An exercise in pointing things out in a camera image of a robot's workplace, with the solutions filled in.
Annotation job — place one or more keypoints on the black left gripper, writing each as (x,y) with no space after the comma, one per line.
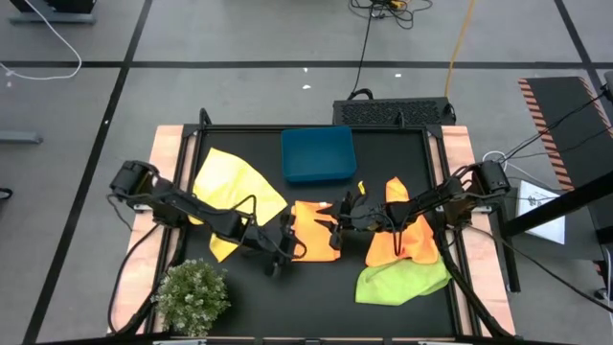
(277,242)

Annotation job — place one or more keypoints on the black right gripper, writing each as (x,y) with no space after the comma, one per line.
(361,215)

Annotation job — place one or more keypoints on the yellow-orange microfiber towel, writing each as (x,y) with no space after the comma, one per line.
(313,235)

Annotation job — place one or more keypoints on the orange microfiber towel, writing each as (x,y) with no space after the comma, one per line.
(412,242)

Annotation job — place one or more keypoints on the yellow microfiber towel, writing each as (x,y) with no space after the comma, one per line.
(225,182)

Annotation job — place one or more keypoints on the green microfiber towel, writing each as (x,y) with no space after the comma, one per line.
(397,285)

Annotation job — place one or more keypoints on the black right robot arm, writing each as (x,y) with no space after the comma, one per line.
(440,199)

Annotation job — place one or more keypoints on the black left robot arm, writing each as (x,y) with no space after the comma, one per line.
(182,206)

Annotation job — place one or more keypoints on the yellow tape tag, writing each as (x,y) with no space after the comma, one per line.
(361,188)

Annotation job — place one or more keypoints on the blue plastic bin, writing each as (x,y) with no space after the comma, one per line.
(318,153)

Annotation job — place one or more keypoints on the small artificial green plant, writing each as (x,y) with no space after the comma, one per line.
(191,297)

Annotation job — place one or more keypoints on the black perforated computer case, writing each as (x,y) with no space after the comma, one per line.
(392,112)

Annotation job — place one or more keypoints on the white paper sheet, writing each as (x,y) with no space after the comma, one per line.
(541,215)

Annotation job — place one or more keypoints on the black diagonal stand bar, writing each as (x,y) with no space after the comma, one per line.
(555,208)

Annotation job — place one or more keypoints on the hazard-striped black floor mat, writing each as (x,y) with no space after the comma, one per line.
(560,120)

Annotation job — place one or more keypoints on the grey desk foot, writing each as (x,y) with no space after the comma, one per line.
(19,137)
(52,18)

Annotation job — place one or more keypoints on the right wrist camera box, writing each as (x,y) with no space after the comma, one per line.
(355,200)

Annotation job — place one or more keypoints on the black table frame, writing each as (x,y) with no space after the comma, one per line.
(239,128)

